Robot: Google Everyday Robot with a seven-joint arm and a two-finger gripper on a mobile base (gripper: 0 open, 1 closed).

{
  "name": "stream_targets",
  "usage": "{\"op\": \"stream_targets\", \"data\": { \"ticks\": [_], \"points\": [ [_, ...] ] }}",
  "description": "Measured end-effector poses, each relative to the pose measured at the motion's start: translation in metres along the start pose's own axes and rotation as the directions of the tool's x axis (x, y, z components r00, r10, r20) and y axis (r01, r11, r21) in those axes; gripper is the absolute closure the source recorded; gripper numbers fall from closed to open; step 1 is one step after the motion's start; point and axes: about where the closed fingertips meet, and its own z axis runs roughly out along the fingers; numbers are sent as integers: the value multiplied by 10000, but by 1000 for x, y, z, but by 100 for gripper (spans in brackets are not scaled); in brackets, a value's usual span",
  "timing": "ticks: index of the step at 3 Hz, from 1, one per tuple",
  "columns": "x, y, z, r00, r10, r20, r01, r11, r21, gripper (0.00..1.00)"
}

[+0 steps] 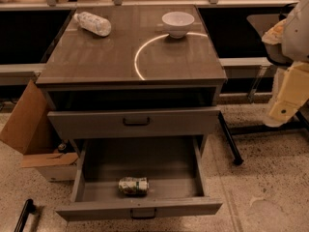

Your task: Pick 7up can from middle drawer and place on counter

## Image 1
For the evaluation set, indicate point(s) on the grey upper drawer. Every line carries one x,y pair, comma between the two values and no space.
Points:
133,123

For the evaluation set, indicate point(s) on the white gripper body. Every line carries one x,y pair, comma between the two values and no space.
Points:
296,38

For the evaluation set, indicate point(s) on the green 7up can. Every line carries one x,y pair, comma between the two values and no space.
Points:
134,186

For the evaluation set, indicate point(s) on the black side table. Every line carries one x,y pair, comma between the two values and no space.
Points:
263,22

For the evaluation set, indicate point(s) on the white ceramic bowl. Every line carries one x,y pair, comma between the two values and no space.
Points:
177,24

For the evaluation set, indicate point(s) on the grey drawer cabinet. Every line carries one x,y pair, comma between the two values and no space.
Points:
137,67

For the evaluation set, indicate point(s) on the open grey lower drawer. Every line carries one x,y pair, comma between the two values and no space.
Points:
172,165

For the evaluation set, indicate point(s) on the clear plastic water bottle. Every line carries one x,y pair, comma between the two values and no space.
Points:
93,23

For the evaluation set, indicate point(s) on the black cabinet leg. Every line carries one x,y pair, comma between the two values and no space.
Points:
235,151

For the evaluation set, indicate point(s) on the black bar on floor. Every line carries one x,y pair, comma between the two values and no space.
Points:
28,208

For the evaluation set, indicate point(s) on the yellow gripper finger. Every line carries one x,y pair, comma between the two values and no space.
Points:
293,93
277,82

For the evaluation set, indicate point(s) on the brown cardboard box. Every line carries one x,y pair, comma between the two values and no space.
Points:
29,132

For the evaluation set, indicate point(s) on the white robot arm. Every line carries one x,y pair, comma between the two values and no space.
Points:
295,42

